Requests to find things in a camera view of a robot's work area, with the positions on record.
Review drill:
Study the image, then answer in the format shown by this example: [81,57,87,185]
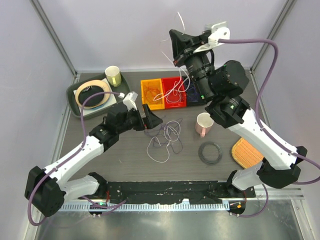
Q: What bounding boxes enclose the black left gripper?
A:
[117,104,162,134]

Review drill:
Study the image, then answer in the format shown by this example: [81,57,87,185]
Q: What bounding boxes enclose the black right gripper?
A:
[169,30,215,102]

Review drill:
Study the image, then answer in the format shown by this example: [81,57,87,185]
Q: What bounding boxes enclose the orange thin cable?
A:
[143,83,163,105]

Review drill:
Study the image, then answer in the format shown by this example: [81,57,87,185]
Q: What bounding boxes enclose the purple thin cable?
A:
[186,83,201,102]

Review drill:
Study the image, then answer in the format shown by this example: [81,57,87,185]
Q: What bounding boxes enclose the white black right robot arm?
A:
[169,29,307,198]

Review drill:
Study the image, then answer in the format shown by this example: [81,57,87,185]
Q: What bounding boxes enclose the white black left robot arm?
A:
[24,103,163,217]

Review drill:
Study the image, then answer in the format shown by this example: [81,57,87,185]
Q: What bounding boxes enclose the yellow plastic bin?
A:
[140,78,165,111]

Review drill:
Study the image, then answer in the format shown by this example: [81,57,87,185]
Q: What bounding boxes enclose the red plastic bin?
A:
[161,76,187,109]

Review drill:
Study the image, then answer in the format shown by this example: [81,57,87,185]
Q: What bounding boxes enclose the white square board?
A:
[71,78,117,118]

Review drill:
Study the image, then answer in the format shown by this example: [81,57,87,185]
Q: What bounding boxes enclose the black plastic bin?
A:
[183,76,207,107]

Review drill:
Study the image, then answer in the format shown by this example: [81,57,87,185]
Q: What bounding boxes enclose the pink white mug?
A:
[195,112,214,138]

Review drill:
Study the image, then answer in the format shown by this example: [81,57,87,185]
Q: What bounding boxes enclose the beige wooden plate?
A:
[75,79,110,109]

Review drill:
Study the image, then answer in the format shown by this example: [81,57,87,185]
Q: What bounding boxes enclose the cream yellow cup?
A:
[104,65,122,87]

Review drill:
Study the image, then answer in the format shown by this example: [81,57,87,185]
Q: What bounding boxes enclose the black round disc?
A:
[77,85,104,108]

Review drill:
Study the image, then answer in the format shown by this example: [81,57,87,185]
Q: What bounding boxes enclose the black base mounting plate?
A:
[104,180,256,205]

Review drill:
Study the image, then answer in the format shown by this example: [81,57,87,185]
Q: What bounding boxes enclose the dark green plastic tray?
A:
[65,72,131,120]

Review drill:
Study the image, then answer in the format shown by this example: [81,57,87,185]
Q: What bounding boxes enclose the orange woven mat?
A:
[231,137,264,169]

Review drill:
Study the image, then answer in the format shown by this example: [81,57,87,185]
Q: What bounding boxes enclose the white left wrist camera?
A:
[119,91,138,111]

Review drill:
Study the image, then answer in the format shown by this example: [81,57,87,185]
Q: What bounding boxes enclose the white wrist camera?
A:
[119,91,138,111]
[193,21,231,54]

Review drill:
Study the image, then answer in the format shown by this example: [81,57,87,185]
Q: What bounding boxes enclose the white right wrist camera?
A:
[193,21,231,54]

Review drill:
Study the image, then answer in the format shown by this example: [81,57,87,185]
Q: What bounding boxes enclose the grey coiled cable ring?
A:
[198,141,223,166]

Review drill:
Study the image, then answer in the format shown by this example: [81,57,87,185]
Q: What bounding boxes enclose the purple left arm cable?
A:
[27,91,127,227]

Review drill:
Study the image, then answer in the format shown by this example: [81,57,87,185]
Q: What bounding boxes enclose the aluminium corner post right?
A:
[250,0,297,73]

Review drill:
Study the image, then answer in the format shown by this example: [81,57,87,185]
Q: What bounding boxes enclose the aluminium corner post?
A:
[250,0,297,73]
[30,0,77,76]

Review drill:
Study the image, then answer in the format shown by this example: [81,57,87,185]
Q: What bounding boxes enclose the aluminium rail frame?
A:
[60,185,304,213]

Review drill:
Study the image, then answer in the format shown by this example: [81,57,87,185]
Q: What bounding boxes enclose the aluminium corner post left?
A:
[30,0,77,76]

